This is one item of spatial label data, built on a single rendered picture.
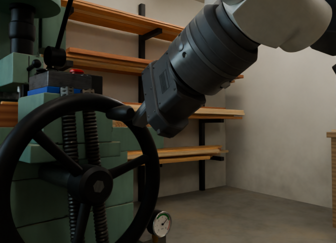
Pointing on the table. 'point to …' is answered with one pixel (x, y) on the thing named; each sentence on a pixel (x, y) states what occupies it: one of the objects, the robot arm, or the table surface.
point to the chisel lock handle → (34, 65)
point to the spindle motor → (46, 7)
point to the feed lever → (58, 52)
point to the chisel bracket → (17, 70)
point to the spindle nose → (22, 28)
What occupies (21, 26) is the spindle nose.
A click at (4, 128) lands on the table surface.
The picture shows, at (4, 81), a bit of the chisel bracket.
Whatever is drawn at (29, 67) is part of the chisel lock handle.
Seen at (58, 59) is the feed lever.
